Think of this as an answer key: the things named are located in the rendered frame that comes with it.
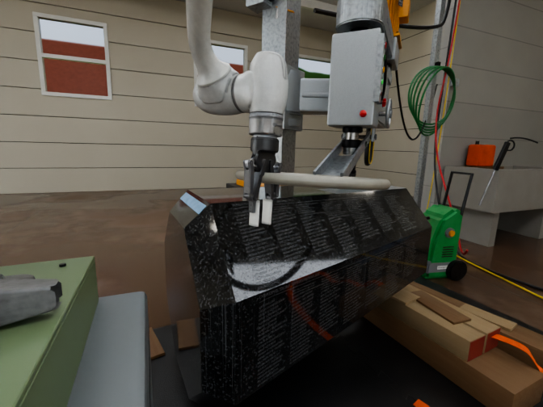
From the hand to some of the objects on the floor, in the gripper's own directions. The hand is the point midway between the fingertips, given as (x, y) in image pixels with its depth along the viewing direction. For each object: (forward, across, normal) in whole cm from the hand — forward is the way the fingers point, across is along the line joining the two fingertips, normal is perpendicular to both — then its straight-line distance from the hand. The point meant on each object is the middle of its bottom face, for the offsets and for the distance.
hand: (260, 212), depth 81 cm
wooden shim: (+82, +13, +84) cm, 118 cm away
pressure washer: (+68, +222, -3) cm, 232 cm away
